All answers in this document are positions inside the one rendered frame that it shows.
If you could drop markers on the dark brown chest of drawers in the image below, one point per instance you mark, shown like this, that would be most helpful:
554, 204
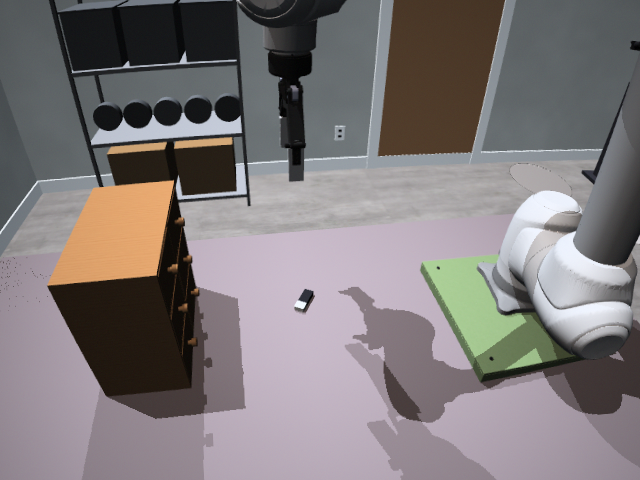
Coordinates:
107, 289

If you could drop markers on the dark brown drawer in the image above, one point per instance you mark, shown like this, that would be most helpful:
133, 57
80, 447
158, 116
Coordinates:
177, 313
174, 225
183, 257
167, 271
188, 343
191, 292

